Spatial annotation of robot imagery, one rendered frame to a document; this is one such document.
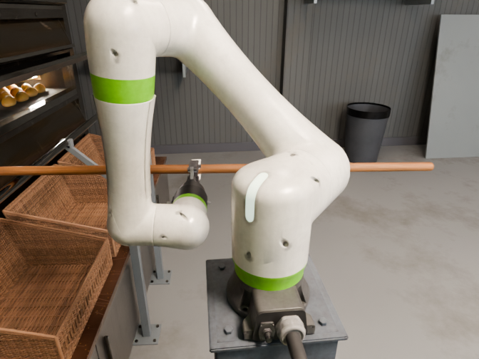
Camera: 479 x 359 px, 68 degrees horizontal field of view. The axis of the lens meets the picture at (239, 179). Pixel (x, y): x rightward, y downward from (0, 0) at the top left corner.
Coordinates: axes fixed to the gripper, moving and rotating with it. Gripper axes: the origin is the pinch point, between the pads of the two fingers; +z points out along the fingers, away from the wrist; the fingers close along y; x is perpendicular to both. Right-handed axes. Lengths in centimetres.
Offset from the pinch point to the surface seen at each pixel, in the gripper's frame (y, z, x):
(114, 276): 62, 21, -41
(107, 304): 62, 4, -40
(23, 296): 61, 9, -75
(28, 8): -49, 107, -94
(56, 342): 49, -25, -45
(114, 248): 56, 35, -44
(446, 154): 114, 301, 292
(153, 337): 119, 37, -32
